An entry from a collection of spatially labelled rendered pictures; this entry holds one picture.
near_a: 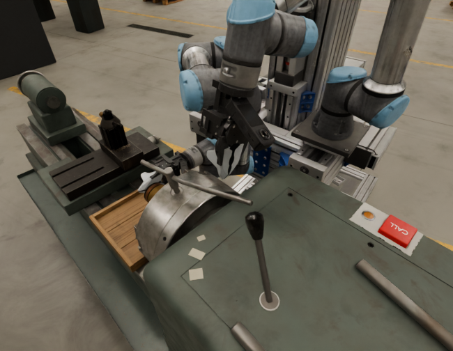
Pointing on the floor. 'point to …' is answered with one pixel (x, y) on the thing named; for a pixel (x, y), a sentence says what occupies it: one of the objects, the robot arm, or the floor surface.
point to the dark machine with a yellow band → (17, 39)
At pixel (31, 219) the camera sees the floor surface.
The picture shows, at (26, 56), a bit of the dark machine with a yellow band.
